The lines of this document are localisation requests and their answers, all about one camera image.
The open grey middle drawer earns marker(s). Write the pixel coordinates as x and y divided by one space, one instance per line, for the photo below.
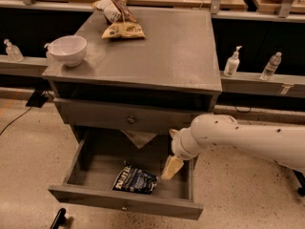
101 156

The blue chip bag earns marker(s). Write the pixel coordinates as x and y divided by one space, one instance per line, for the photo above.
135 180

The yellow chip bag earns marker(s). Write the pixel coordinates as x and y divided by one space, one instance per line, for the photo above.
123 30

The white paper under drawer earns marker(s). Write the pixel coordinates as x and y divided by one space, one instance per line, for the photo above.
139 139

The grey top drawer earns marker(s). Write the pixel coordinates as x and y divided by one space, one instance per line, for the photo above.
84 114

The white pump lotion bottle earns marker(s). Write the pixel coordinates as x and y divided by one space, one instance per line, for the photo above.
232 63

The black power adapter box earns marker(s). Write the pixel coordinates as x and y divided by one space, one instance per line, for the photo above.
37 99

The grey wooden drawer cabinet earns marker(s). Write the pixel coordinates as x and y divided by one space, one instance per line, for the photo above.
174 66

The white ceramic bowl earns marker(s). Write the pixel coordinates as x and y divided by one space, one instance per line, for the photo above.
69 50

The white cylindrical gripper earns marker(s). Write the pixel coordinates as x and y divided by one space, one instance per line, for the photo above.
176 146

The clear pump sanitizer bottle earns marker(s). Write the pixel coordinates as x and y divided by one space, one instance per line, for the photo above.
13 51

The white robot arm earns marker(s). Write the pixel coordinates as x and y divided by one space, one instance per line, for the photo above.
284 145

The black handle at bottom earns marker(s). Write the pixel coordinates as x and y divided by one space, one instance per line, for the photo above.
60 219

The clear plastic water bottle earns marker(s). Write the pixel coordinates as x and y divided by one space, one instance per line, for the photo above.
271 67

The brown and white chip bag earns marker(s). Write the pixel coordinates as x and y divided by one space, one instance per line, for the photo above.
115 10

